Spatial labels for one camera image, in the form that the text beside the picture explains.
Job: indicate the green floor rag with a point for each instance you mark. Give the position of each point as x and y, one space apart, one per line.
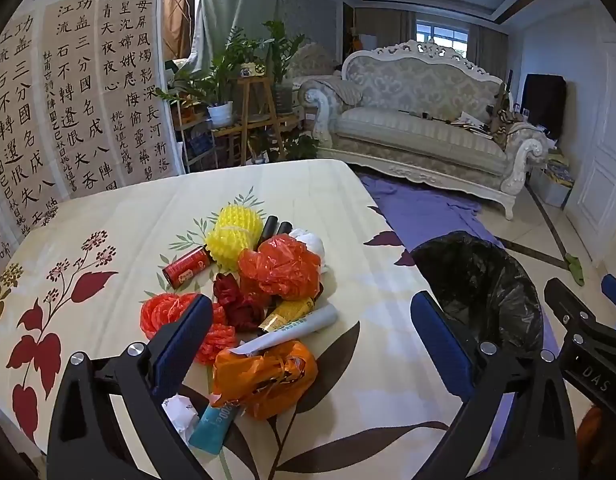
575 270

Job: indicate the storage box with cloth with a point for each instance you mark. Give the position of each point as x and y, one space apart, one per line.
553 180

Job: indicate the dark red crumpled bag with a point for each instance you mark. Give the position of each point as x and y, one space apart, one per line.
237 305

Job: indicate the black plastic tube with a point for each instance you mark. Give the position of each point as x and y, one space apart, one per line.
269 227
284 227

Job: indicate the ornate white sofa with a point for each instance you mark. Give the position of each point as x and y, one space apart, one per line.
413 130

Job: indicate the white rolled paper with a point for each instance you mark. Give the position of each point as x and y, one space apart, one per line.
308 322

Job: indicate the green plant in white pot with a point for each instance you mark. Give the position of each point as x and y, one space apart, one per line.
220 112

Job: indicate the white plastic bag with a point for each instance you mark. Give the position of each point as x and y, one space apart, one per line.
310 242

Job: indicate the crumpled white paper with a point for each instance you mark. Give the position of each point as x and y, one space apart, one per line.
180 415

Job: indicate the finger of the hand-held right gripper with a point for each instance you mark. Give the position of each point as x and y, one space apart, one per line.
615 287
565 305

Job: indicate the orange plastic bag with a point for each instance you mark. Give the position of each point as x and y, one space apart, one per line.
268 375

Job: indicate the small leafy floor plant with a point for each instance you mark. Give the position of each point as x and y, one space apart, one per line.
300 147

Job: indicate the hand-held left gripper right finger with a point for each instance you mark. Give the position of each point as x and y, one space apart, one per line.
440 340

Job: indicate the white door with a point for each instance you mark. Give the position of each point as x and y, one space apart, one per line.
603 160

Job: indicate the beige throw blanket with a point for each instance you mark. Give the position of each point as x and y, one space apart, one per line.
345 91

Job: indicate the black television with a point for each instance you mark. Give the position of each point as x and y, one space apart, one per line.
543 102

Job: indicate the red foam fruit net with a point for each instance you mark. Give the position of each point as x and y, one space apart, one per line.
162 312
216 342

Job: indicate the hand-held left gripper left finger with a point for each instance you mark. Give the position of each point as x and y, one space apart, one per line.
180 345

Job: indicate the small decorated box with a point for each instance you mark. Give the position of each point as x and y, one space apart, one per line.
252 69

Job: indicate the purple floor cloth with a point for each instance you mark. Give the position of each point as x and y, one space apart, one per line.
418 205

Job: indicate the brown window curtain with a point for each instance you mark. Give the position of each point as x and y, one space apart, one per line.
490 50

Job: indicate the calligraphy paper screen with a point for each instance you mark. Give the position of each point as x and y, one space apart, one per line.
87 85

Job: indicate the floral tablecloth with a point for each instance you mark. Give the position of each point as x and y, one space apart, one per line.
137 220

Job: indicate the window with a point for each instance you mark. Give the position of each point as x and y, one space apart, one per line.
443 37

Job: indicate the tiger print cloth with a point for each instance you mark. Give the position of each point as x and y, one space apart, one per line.
508 125

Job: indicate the blue box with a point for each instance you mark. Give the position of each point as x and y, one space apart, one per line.
200 142

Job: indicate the wooden plant stand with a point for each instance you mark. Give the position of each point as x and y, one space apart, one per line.
258 105

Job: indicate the tall green potted plant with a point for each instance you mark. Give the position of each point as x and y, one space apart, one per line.
283 60

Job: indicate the gold bottle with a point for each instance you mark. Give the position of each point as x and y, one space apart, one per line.
288 312

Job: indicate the red-orange plastic bag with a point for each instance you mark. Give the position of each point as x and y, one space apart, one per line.
280 267

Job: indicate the yellow foam fruit net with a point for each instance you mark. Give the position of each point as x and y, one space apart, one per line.
232 235

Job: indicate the teal squeeze tube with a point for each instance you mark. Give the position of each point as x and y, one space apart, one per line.
215 427

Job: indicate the red cylindrical can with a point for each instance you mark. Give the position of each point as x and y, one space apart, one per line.
186 267

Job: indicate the grey-green curtain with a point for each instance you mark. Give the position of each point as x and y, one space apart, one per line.
227 0

